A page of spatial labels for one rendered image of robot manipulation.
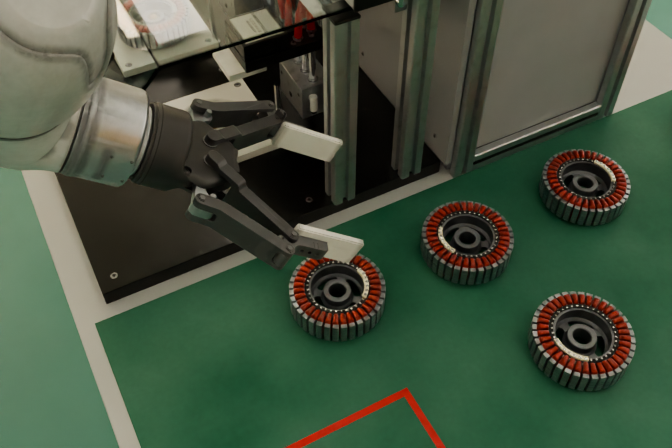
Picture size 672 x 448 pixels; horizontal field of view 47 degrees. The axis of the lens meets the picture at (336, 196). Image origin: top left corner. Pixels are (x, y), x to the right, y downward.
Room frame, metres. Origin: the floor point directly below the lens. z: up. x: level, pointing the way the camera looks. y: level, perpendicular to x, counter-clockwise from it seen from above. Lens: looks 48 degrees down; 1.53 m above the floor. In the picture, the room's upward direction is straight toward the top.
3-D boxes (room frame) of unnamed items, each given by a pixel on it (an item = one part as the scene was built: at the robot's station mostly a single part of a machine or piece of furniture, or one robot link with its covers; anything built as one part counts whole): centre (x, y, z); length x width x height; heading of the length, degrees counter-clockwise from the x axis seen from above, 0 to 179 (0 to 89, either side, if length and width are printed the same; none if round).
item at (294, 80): (0.87, 0.04, 0.80); 0.07 x 0.05 x 0.06; 28
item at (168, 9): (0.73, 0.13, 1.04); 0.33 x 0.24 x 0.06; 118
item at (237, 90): (0.80, 0.17, 0.78); 0.15 x 0.15 x 0.01; 28
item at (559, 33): (0.81, -0.28, 0.91); 0.28 x 0.03 x 0.32; 118
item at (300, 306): (0.52, 0.00, 0.77); 0.11 x 0.11 x 0.04
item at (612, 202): (0.70, -0.33, 0.77); 0.11 x 0.11 x 0.04
